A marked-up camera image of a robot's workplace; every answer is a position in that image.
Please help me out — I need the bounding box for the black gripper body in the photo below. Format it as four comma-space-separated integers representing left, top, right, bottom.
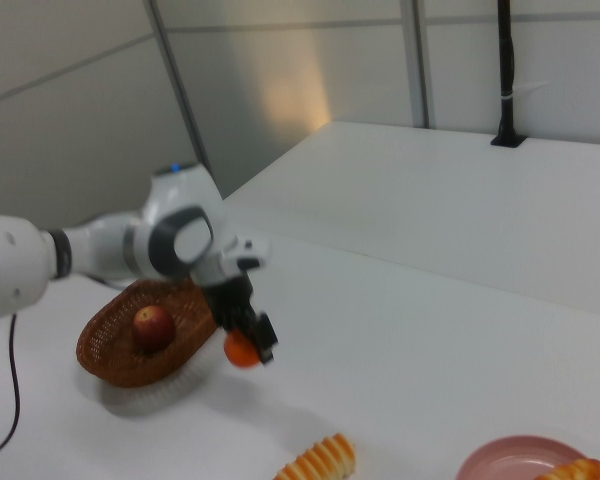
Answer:
202, 273, 262, 332

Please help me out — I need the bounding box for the toy orange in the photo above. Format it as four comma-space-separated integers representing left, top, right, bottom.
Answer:
223, 329, 264, 370

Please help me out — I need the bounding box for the red toy apple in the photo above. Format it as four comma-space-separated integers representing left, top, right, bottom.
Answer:
131, 305, 177, 352

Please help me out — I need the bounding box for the ridged toy bread roll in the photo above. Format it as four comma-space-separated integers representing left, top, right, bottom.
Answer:
272, 432, 357, 480

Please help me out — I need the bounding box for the braided toy croissant bread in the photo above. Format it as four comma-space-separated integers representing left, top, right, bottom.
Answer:
534, 457, 600, 480

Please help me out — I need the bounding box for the brown woven basket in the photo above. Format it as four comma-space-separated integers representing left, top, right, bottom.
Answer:
75, 277, 219, 390

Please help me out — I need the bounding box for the pink plate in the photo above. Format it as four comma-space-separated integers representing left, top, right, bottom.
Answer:
454, 434, 596, 480

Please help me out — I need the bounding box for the black clamped mounting pole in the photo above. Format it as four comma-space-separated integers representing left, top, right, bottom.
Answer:
489, 0, 527, 149

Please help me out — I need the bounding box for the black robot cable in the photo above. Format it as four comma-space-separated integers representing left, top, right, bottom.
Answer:
0, 313, 21, 461

